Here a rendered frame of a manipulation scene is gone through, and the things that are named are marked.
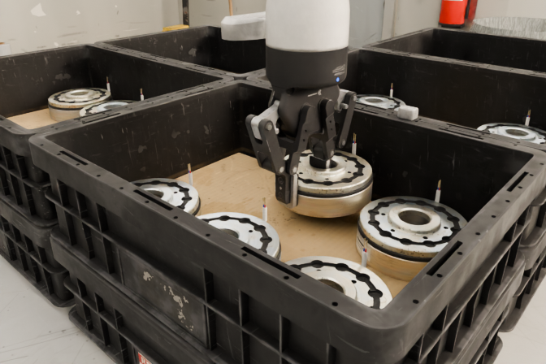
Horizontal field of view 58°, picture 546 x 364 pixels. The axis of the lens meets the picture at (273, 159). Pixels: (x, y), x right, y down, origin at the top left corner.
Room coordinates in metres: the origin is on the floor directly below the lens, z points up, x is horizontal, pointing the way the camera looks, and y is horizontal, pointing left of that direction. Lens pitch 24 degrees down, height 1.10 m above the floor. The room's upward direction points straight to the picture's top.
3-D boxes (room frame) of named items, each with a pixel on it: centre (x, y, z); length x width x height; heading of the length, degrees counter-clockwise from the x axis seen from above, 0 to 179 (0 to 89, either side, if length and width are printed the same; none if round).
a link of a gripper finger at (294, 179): (0.43, -0.01, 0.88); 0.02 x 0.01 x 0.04; 45
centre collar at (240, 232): (0.36, 0.04, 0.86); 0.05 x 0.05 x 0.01
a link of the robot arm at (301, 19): (0.46, -0.02, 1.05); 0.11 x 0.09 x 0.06; 45
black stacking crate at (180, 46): (0.91, 0.10, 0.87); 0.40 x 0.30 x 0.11; 49
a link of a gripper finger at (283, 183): (0.42, -0.01, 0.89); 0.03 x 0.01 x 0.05; 135
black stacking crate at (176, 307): (0.42, -0.01, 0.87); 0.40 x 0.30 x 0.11; 49
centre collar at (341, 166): (0.47, -0.05, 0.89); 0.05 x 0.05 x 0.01
